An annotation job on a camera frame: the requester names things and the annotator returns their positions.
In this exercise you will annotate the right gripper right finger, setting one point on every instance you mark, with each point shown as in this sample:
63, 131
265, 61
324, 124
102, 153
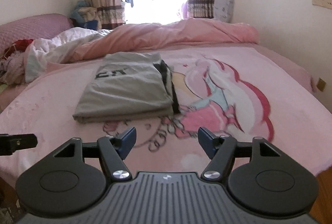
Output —
209, 142

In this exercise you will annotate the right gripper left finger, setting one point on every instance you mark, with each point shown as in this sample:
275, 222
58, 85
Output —
125, 142

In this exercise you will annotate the grey jacket with black lining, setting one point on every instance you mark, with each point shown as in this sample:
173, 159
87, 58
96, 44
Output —
128, 86

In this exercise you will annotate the pile of clothes in corner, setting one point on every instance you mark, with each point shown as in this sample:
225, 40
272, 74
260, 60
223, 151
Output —
85, 16

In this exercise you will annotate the pink cartoon bed sheet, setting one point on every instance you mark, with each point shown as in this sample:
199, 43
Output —
228, 90

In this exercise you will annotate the lilac fluffy garment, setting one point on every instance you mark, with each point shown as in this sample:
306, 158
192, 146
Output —
13, 69

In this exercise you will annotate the dark red garment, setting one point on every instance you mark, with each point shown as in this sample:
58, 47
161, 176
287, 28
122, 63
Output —
19, 45

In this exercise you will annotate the white pastel patterned quilt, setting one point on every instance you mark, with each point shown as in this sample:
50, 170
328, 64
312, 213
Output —
56, 50

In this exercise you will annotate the pink duvet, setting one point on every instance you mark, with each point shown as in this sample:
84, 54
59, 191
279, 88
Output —
140, 37

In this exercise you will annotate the pink quilted headboard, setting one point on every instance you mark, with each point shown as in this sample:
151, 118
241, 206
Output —
40, 26

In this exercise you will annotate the white patterned ironing board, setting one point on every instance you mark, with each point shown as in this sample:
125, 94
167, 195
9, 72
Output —
223, 10

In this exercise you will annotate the brass wall socket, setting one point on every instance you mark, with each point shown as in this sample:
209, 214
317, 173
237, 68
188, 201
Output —
321, 84

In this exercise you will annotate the beige wall socket strip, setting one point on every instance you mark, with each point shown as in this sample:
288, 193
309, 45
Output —
323, 3

